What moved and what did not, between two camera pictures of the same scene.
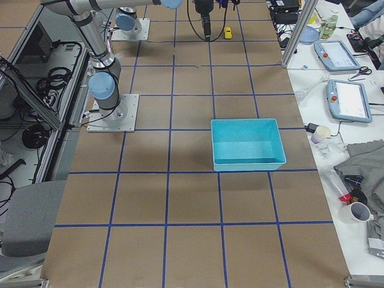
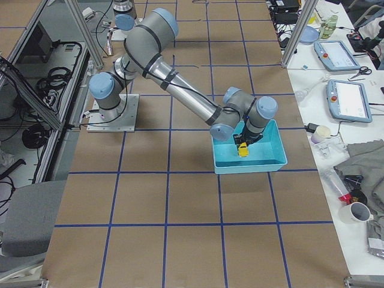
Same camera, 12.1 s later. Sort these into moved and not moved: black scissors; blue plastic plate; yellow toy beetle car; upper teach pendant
Moved: yellow toy beetle car
Not moved: black scissors; upper teach pendant; blue plastic plate
